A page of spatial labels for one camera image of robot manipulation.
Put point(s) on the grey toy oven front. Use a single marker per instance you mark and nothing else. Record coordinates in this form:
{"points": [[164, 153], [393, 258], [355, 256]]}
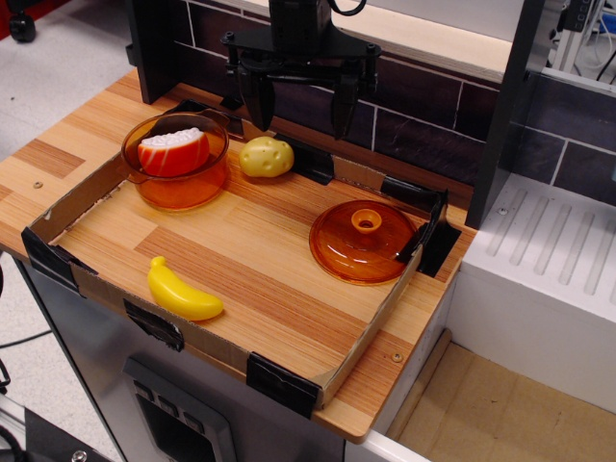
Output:
{"points": [[182, 427]]}

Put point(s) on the orange transparent pot lid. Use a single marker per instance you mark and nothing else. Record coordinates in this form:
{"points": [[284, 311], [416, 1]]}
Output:
{"points": [[361, 241]]}

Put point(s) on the yellow toy potato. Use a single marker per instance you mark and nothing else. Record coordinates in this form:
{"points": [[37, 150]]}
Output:
{"points": [[266, 157]]}

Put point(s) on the white toy sink drainboard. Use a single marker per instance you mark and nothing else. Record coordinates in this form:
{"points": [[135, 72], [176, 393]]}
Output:
{"points": [[536, 290]]}

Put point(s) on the dark grey vertical post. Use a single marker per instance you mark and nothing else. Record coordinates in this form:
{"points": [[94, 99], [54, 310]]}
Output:
{"points": [[154, 27]]}

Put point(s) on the cardboard fence with black tape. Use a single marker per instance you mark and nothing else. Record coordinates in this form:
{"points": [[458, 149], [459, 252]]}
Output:
{"points": [[88, 232]]}

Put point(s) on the orange transparent plastic pot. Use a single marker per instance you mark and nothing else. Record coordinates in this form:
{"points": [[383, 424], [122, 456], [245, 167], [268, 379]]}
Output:
{"points": [[186, 191]]}

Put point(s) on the yellow toy banana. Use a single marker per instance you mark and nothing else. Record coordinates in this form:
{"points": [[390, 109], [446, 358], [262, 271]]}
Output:
{"points": [[178, 297]]}

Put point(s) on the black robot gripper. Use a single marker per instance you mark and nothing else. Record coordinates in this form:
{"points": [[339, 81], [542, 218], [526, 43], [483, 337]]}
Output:
{"points": [[301, 45]]}

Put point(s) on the salmon sushi toy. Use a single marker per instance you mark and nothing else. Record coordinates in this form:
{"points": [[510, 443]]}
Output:
{"points": [[174, 154]]}

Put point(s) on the dark grey right post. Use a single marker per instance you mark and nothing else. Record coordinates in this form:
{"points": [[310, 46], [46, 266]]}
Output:
{"points": [[492, 172]]}

